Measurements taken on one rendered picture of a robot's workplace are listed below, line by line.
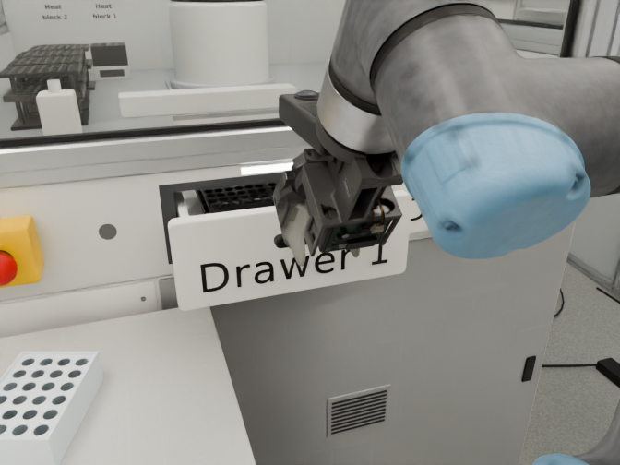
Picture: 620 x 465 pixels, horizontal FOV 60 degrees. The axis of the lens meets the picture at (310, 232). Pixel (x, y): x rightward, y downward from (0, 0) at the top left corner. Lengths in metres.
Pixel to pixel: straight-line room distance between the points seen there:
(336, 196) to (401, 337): 0.54
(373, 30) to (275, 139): 0.42
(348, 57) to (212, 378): 0.40
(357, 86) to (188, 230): 0.30
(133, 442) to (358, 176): 0.34
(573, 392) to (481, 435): 0.75
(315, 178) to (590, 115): 0.23
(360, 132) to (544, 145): 0.15
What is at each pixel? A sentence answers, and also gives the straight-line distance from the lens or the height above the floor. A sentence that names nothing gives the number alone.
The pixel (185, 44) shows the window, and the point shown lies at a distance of 0.68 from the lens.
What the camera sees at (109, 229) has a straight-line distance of 0.72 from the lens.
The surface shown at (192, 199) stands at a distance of 0.90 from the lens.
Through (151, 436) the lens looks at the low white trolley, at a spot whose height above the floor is 0.76.
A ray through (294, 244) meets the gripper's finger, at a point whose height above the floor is 0.93.
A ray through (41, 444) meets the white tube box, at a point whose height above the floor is 0.79.
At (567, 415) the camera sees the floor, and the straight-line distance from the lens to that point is 1.83.
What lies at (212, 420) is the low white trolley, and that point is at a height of 0.76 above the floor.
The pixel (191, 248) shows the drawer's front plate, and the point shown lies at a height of 0.90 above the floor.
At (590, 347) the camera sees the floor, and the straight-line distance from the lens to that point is 2.15.
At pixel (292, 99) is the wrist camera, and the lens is 0.50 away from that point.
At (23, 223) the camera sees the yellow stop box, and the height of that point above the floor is 0.91.
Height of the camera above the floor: 1.16
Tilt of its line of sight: 25 degrees down
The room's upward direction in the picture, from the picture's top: straight up
